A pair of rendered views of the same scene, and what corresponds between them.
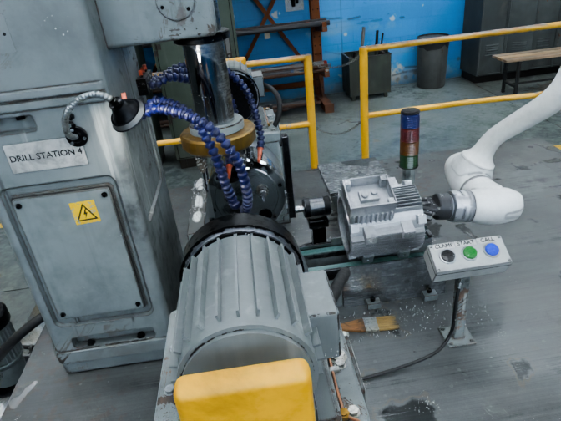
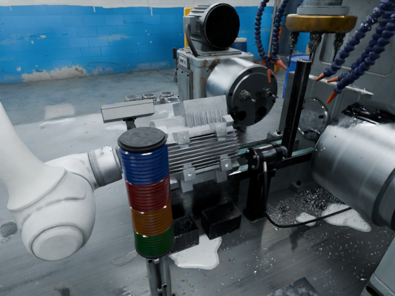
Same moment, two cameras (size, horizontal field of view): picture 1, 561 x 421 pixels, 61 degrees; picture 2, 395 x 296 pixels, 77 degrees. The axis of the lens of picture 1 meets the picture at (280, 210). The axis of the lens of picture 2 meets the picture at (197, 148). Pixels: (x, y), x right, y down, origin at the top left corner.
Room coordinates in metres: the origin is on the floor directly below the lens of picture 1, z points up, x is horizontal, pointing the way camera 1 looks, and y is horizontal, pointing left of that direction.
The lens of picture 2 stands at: (1.71, -0.47, 1.36)
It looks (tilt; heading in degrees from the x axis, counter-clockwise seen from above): 30 degrees down; 159
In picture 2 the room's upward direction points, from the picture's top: straight up
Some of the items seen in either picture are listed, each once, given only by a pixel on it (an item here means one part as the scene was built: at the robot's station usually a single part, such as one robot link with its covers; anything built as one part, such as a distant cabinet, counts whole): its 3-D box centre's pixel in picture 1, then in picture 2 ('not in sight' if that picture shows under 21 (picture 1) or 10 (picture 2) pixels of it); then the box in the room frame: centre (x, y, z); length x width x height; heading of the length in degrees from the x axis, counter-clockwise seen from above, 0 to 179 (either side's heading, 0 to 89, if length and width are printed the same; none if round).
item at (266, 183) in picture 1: (245, 180); (394, 168); (1.44, 0.10, 1.04); 0.41 x 0.25 x 0.25; 3
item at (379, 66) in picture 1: (366, 62); not in sight; (5.85, -1.23, 0.41); 0.52 x 0.47 x 0.82; 93
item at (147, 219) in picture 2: (409, 146); (151, 209); (1.43, -0.44, 1.10); 0.06 x 0.06 x 0.04
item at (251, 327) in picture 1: (283, 386); (201, 51); (0.48, 0.02, 1.16); 0.33 x 0.26 x 0.42; 3
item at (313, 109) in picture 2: not in sight; (309, 118); (1.10, 0.18, 1.01); 0.15 x 0.02 x 0.15; 3
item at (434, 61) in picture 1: (432, 61); not in sight; (5.98, -2.07, 0.30); 0.39 x 0.39 x 0.60
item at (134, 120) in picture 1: (100, 119); not in sight; (0.86, 0.31, 1.46); 0.18 x 0.11 x 0.13; 93
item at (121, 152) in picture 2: (410, 119); (144, 157); (1.43, -0.44, 1.19); 0.06 x 0.06 x 0.04
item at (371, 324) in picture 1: (359, 325); not in sight; (0.96, -0.17, 0.80); 0.21 x 0.05 x 0.01; 89
